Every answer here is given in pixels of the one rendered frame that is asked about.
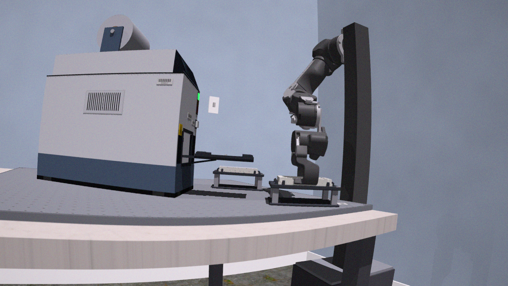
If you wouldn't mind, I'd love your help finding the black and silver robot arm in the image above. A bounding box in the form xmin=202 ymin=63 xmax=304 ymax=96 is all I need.
xmin=282 ymin=29 xmax=344 ymax=130

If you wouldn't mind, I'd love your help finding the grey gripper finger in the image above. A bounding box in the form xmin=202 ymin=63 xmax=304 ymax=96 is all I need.
xmin=291 ymin=152 xmax=304 ymax=177
xmin=294 ymin=135 xmax=319 ymax=185

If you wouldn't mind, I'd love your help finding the white cylinder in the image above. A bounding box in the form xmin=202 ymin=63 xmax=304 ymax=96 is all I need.
xmin=97 ymin=14 xmax=150 ymax=51

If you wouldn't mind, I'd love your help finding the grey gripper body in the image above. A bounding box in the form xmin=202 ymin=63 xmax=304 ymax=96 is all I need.
xmin=291 ymin=109 xmax=328 ymax=160

